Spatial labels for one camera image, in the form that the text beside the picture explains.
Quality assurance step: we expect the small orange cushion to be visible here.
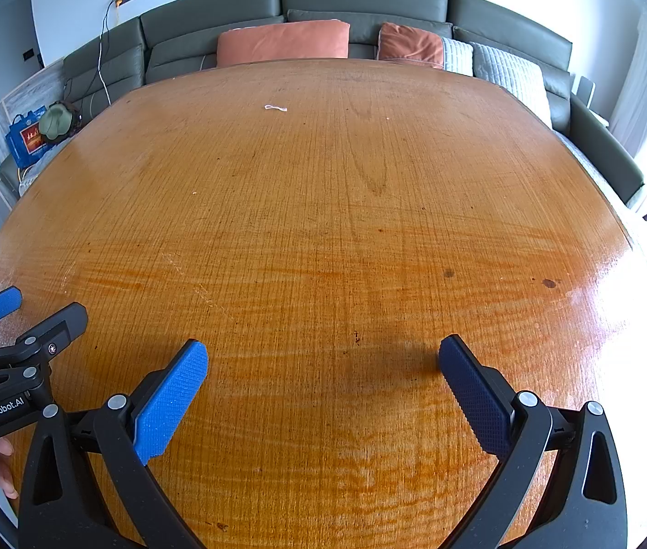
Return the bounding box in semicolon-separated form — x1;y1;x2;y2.
377;22;446;70

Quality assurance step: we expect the white charging cable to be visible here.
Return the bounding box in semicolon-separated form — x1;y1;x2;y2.
97;0;124;104

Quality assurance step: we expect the small grey striped cushion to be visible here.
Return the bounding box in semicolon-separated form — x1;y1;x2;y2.
441;37;476;76

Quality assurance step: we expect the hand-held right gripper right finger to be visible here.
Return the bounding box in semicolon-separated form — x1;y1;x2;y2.
438;334;629;549

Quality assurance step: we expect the large grey striped cushion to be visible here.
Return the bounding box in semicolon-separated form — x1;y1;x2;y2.
469;41;553;127

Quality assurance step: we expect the person's left hand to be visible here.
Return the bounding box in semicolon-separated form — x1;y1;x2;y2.
0;437;20;500

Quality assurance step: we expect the green hat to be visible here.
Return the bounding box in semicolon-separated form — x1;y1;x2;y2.
38;101;75;141

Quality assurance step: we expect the large orange cushion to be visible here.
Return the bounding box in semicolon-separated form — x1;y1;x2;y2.
216;20;351;66

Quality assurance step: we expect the blue shopping bag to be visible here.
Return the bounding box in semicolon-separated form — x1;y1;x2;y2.
5;106;53;168

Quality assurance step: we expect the white curtain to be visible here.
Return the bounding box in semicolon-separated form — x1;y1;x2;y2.
609;11;647;155

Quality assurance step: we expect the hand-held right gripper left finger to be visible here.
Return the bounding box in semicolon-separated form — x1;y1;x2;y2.
17;339;210;549

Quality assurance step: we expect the grey chair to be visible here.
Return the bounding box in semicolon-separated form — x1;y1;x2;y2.
572;75;610;127

